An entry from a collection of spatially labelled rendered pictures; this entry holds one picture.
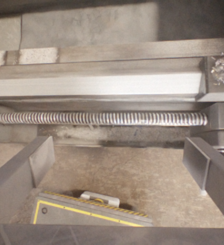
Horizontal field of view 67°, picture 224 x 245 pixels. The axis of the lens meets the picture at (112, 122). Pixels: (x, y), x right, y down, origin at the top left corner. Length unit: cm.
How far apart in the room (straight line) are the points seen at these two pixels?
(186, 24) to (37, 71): 53
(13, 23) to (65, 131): 54
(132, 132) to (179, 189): 64
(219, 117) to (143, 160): 84
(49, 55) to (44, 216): 90
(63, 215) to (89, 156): 45
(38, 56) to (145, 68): 33
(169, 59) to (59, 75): 32
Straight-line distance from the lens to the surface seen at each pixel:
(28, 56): 63
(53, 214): 116
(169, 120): 58
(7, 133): 93
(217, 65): 50
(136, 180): 133
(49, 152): 16
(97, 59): 54
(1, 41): 90
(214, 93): 48
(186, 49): 55
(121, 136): 89
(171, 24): 73
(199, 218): 146
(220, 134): 55
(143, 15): 74
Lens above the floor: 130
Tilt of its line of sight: 79 degrees down
